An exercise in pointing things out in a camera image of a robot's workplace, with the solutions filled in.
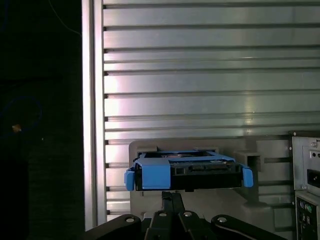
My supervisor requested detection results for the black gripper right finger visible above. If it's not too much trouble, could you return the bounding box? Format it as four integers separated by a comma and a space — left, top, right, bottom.
171, 191, 288, 240

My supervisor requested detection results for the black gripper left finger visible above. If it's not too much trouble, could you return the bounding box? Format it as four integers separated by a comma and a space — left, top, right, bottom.
84, 191, 176, 240

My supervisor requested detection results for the hard disk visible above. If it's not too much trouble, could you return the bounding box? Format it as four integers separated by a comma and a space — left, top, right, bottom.
124, 149, 254, 193

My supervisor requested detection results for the grey parts rack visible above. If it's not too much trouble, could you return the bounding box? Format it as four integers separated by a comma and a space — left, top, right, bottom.
127, 139, 295, 240

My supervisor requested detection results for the black open PC case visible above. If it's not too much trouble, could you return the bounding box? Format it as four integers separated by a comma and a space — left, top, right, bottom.
288, 129, 320, 240

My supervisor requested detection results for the grey power supply unit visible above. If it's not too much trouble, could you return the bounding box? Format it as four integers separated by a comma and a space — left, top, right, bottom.
301, 143, 320, 190

